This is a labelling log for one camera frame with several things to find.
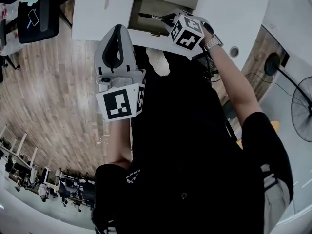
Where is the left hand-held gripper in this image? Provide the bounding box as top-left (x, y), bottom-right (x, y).
top-left (94, 24), bottom-right (147, 123)

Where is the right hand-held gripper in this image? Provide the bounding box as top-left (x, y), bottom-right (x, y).
top-left (162, 9), bottom-right (215, 61)

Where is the black marker pen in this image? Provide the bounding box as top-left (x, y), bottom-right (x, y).
top-left (138, 12), bottom-right (173, 21)

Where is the cardboard box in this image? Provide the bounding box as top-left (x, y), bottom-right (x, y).
top-left (127, 0), bottom-right (203, 37)

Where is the person's left forearm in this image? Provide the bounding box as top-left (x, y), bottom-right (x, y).
top-left (107, 118), bottom-right (134, 169)

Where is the person's right forearm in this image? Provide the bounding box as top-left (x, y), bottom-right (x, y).
top-left (207, 42), bottom-right (263, 124)

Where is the black mesh office chair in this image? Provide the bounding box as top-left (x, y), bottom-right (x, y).
top-left (0, 0), bottom-right (61, 45)

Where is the silver wristwatch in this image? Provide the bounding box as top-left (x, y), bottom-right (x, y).
top-left (203, 34), bottom-right (224, 52)

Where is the white desk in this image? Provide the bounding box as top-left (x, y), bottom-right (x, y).
top-left (71, 0), bottom-right (271, 72)

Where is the black smartphone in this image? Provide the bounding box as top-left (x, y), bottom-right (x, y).
top-left (27, 8), bottom-right (40, 27)

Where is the person's black clothing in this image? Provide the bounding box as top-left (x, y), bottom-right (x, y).
top-left (92, 45), bottom-right (294, 234)

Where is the round wooden table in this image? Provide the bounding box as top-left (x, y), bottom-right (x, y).
top-left (235, 120), bottom-right (280, 150)

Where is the black standing fan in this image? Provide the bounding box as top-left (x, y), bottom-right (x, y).
top-left (264, 52), bottom-right (312, 143)

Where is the gray bag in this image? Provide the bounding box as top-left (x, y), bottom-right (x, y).
top-left (260, 163), bottom-right (292, 234)

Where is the black floor cable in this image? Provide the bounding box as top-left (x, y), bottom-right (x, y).
top-left (212, 72), bottom-right (295, 98)

